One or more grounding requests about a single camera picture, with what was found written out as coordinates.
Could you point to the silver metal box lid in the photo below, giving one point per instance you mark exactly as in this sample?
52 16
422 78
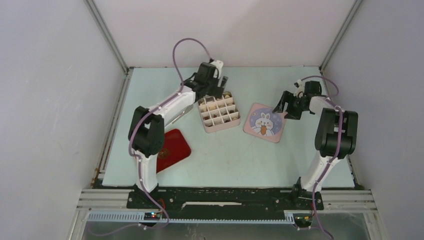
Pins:
263 123

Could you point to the red plastic tray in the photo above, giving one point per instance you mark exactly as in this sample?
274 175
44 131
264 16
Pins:
178 147

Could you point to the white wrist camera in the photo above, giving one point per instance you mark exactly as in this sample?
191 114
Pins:
300 88
218 67

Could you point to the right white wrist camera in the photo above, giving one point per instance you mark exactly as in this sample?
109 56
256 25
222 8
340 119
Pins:
300 88

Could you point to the round foil wrapped chocolate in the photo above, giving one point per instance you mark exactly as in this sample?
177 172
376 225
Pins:
163 153

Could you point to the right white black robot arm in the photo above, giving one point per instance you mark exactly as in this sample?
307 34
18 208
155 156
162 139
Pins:
335 137

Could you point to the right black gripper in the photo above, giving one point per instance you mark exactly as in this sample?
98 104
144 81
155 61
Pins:
288 97

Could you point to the grey cable duct strip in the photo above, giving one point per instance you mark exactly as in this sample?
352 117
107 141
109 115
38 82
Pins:
142 217

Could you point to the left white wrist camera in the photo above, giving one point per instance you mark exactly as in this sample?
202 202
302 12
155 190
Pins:
218 67

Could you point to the white divided chocolate box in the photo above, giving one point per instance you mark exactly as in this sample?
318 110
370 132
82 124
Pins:
219 113

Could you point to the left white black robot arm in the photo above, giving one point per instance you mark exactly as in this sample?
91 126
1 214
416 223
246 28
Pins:
147 130

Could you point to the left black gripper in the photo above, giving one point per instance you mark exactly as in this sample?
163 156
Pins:
218 91

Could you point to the silver metal tongs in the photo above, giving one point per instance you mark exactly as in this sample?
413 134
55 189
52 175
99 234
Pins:
182 113

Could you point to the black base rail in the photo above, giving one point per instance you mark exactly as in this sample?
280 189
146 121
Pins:
223 203

